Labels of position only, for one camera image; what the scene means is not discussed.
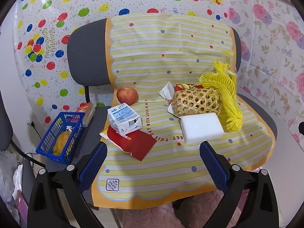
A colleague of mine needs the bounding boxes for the white tissue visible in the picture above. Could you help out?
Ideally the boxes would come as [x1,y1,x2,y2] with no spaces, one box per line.
[159,81,176,100]

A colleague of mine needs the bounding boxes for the red printed booklet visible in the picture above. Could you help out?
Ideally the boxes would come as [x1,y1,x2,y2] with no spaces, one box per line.
[174,83,205,92]

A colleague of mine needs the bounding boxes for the woven bamboo basket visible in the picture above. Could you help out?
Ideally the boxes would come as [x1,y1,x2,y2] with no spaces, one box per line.
[172,88,221,117]

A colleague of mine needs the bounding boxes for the red paper envelope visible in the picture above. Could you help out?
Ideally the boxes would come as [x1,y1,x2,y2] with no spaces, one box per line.
[100,125,157,161]

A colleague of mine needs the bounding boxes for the white and blue carton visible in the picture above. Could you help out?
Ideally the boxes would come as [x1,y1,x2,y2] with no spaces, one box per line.
[107,103,143,137]

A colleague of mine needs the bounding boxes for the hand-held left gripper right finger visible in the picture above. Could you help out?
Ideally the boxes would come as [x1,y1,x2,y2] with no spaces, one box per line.
[199,141,279,228]

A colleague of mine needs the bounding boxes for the blue plastic basket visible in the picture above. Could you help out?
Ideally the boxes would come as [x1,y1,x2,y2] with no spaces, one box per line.
[36,112,86,164]

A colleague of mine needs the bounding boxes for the balloon print plastic sheet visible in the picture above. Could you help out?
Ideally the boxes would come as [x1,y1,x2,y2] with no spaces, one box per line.
[12,0,228,129]

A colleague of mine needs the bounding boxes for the yellow foam fruit net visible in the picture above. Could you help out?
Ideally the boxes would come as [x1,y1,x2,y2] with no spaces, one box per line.
[198,60,243,132]

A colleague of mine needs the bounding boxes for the grey office chair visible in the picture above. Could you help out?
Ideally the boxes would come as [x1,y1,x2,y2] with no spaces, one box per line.
[46,18,278,216]

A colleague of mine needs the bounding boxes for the stack of orange books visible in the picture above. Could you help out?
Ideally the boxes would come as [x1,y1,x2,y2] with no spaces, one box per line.
[76,102,95,126]

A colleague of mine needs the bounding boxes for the dark grey side chair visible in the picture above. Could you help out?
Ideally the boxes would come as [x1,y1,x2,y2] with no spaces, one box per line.
[0,90,36,202]

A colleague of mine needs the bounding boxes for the orange fluffy pastry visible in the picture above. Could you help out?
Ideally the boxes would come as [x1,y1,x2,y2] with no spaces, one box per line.
[53,131,72,156]

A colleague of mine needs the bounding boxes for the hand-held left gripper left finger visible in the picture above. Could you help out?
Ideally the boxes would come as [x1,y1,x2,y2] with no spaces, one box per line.
[27,141,108,228]

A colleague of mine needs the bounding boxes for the yellow striped dotted cloth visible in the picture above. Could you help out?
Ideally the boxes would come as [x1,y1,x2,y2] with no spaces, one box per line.
[91,13,276,211]

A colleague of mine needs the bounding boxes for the red apple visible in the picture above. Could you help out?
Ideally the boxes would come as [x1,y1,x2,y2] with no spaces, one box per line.
[116,88,139,105]

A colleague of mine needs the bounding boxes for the floral print plastic sheet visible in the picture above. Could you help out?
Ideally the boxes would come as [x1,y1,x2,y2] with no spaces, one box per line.
[223,0,304,148]

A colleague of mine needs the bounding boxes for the black power cable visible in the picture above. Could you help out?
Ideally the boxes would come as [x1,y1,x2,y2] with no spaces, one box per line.
[25,121,48,169]

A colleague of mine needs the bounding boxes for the white foam block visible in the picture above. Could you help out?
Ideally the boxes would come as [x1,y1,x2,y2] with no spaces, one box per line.
[180,112,225,145]

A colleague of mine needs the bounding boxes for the purple packet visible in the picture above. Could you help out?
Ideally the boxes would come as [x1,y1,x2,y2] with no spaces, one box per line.
[12,190,29,226]

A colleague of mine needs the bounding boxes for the clear plastic bag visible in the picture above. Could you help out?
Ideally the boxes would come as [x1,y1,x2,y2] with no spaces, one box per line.
[0,151,23,202]

